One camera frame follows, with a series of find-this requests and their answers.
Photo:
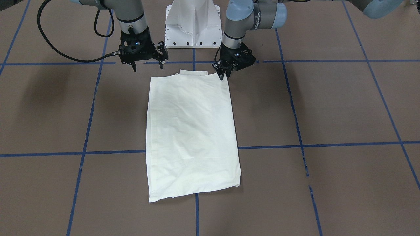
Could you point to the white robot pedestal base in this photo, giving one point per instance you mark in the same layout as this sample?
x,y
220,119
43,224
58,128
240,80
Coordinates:
x,y
193,24

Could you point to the cream long-sleeve cat shirt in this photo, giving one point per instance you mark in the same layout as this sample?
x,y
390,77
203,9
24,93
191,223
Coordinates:
x,y
191,142

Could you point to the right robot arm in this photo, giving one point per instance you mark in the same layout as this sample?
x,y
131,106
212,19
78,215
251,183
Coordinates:
x,y
129,13

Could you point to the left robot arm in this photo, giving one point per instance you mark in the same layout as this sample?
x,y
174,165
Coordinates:
x,y
243,16

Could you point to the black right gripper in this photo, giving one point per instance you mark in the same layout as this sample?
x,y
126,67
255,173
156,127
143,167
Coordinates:
x,y
149,46

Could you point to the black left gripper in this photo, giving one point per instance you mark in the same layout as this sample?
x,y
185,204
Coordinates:
x,y
227,54

